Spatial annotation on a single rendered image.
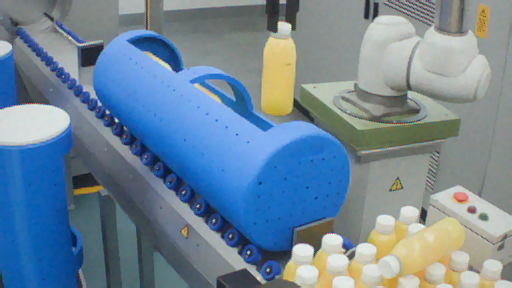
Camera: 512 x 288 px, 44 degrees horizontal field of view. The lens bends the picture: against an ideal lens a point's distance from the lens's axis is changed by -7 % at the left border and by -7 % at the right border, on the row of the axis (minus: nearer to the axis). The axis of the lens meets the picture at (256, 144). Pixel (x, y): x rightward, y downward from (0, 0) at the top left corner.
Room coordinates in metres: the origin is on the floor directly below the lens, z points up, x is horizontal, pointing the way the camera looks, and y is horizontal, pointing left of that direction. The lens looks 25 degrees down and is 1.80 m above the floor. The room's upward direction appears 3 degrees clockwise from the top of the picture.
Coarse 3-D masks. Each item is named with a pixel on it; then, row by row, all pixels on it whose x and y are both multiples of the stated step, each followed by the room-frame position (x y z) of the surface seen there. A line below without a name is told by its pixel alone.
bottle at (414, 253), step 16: (432, 224) 1.07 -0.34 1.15; (448, 224) 1.06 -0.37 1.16; (416, 240) 1.01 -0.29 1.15; (432, 240) 1.01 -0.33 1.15; (448, 240) 1.03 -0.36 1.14; (400, 256) 0.98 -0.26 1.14; (416, 256) 0.98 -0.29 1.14; (432, 256) 0.99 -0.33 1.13; (400, 272) 0.96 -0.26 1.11; (416, 272) 0.98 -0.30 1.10
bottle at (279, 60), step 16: (272, 48) 1.34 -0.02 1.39; (288, 48) 1.34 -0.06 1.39; (272, 64) 1.33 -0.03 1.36; (288, 64) 1.34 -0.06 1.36; (272, 80) 1.33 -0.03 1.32; (288, 80) 1.34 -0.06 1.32; (272, 96) 1.33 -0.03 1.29; (288, 96) 1.34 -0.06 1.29; (272, 112) 1.33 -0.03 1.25; (288, 112) 1.34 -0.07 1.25
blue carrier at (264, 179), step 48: (144, 48) 2.00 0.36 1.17; (96, 96) 1.91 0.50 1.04; (144, 96) 1.63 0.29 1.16; (192, 96) 1.51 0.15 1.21; (240, 96) 1.69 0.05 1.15; (144, 144) 1.64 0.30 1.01; (192, 144) 1.39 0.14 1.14; (240, 144) 1.29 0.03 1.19; (288, 144) 1.25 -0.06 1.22; (336, 144) 1.32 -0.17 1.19; (240, 192) 1.21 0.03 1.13; (288, 192) 1.25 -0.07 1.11; (336, 192) 1.33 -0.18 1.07; (288, 240) 1.26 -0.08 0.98
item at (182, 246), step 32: (32, 64) 2.64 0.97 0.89; (64, 64) 2.54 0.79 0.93; (32, 96) 2.85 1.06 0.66; (64, 96) 2.26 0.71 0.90; (96, 128) 1.97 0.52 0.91; (96, 160) 1.96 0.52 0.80; (160, 160) 1.73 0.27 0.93; (128, 192) 1.71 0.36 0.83; (160, 224) 1.52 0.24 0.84; (192, 256) 1.38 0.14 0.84; (288, 256) 1.28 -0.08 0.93; (352, 256) 1.26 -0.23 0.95
